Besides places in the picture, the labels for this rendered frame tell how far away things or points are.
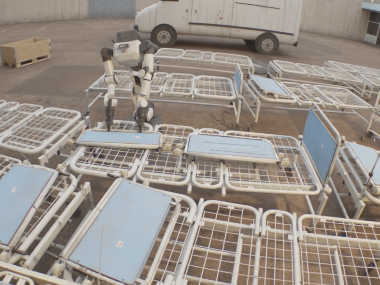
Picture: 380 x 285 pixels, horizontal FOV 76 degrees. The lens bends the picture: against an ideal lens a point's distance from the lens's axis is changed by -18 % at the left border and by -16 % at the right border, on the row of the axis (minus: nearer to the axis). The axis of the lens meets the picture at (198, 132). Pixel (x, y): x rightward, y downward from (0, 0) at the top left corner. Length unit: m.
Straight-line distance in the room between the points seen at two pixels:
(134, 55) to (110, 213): 1.54
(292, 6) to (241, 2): 1.74
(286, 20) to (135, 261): 9.07
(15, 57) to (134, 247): 6.79
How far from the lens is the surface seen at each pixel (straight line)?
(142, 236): 1.55
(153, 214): 1.67
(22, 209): 1.86
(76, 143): 2.45
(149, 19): 9.18
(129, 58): 2.70
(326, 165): 2.24
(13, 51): 7.80
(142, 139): 2.43
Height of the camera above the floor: 1.71
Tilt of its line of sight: 27 degrees down
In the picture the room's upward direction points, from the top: 5 degrees clockwise
